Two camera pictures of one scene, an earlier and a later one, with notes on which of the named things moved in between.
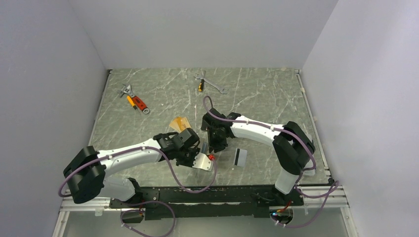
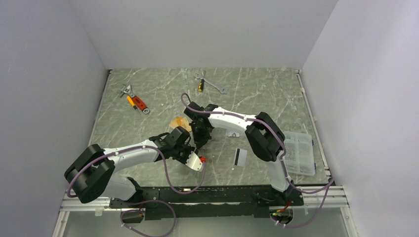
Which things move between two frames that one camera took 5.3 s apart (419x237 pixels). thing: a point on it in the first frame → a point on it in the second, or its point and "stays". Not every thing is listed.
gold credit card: x=180 y=124 stays
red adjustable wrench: x=128 y=89 stays
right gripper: x=213 y=145 → x=199 y=142
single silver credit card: x=240 y=157 stays
